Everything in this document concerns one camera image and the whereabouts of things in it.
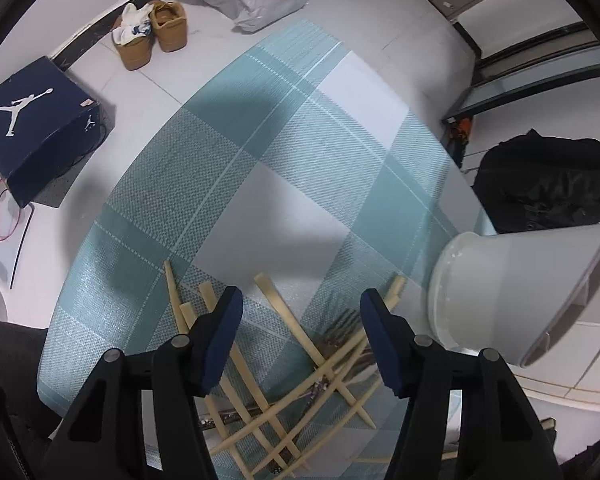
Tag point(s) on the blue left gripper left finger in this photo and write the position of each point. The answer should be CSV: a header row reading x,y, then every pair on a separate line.
x,y
212,337

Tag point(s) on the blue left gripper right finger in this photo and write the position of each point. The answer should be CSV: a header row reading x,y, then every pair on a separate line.
x,y
390,338

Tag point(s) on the silver fork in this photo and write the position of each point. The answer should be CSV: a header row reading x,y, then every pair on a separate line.
x,y
340,330

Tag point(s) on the white utensil holder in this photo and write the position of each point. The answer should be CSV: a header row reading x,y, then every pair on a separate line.
x,y
517,293

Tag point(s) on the teal checkered tablecloth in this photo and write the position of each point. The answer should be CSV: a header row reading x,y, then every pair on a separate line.
x,y
298,162

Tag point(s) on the black hanging jacket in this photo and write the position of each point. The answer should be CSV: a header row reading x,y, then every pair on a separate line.
x,y
533,182

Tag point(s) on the navy jordan shoe box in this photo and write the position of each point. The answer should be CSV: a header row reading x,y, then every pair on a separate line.
x,y
48,124

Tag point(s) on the brown shoe pair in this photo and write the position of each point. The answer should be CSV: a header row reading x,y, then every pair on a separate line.
x,y
137,29

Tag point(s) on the black framed glass door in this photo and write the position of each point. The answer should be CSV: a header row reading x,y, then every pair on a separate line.
x,y
564,55

